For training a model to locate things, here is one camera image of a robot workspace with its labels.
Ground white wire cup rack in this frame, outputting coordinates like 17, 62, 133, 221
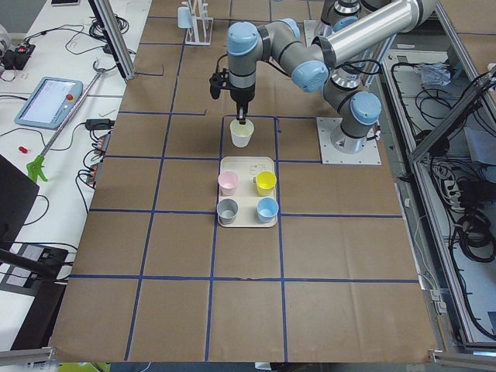
180, 0, 213, 46

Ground grey cup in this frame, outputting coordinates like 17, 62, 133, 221
216, 198, 239, 226

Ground crumpled white paper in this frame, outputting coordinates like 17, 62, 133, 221
414, 63, 451, 86

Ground cream plastic tray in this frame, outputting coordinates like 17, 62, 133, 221
219, 157, 277, 228

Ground light blue cup front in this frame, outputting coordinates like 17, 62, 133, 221
257, 197, 279, 223

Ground blue teach pendant tablet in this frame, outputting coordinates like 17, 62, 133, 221
15, 77, 83, 130

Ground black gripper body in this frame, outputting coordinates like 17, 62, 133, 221
229, 85, 255, 106

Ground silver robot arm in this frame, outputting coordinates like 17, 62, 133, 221
226, 1, 437, 154
316, 0, 371, 36

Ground pink cup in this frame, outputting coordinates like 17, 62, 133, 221
218, 170, 239, 196

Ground green handled reacher grabber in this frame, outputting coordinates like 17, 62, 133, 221
26, 57, 109, 183

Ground cream white cup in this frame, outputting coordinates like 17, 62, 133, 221
229, 119, 254, 148

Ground aluminium frame strut right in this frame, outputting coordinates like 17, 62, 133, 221
410, 67, 495, 163

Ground aluminium frame post left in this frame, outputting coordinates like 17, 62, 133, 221
88, 0, 136, 81

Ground light blue cup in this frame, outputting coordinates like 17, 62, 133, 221
177, 6, 193, 29
257, 197, 279, 223

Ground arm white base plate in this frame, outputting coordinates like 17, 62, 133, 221
316, 117, 381, 166
303, 20, 322, 47

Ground black power adapter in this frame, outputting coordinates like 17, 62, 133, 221
84, 119, 115, 131

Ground black monitor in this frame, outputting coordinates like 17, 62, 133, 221
0, 153, 69, 280

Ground yellow cup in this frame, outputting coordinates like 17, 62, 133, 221
255, 170, 277, 196

